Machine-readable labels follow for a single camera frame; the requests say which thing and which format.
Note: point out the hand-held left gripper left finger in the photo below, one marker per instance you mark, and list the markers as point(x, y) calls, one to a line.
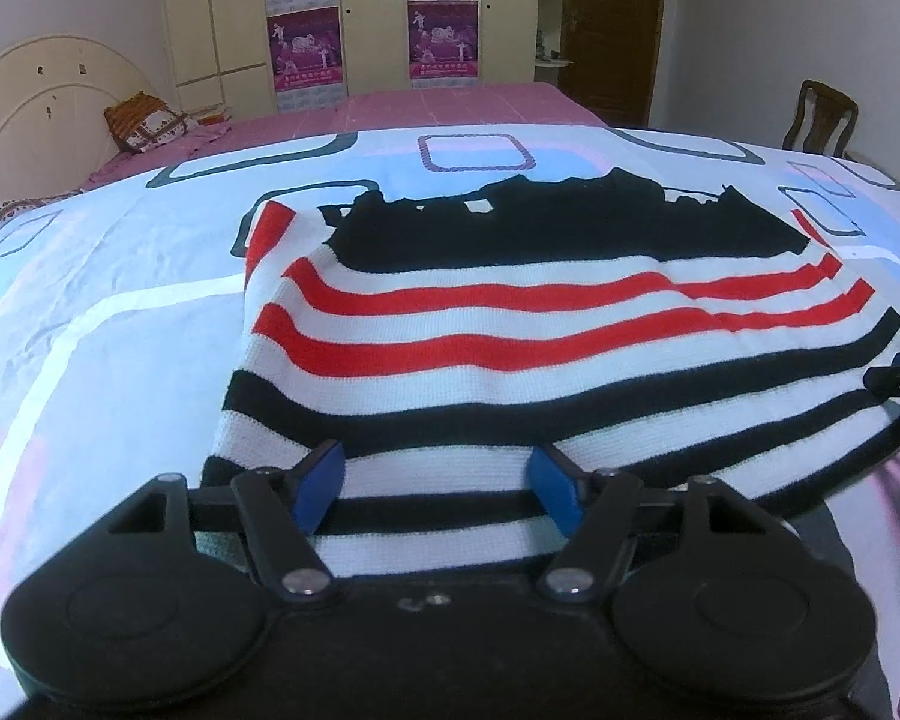
point(319, 484)

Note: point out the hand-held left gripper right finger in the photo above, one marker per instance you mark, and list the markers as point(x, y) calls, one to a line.
point(556, 487)

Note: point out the striped knit sweater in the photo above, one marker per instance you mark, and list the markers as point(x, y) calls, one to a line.
point(495, 330)

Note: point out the printed blanket with rectangles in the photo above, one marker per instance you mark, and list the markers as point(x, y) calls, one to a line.
point(120, 330)

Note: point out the wooden chair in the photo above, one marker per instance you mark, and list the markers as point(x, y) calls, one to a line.
point(817, 120)

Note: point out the pink bed sheet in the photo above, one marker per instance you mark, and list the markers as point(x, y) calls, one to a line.
point(435, 109)

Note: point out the orange patterned pillow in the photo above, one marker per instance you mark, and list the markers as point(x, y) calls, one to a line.
point(150, 124)

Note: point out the floral pillow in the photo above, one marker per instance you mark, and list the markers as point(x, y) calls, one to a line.
point(22, 208)

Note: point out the small dark shelf ornaments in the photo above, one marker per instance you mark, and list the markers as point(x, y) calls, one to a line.
point(551, 51)

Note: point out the brown wooden door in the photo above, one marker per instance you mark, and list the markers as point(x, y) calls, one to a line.
point(615, 30)

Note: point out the cream round headboard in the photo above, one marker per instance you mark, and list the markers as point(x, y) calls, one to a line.
point(37, 112)

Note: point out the cream wardrobe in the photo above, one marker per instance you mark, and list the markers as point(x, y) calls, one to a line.
point(375, 15)

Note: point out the purple wall poster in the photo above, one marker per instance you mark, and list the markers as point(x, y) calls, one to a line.
point(444, 41)
point(305, 49)

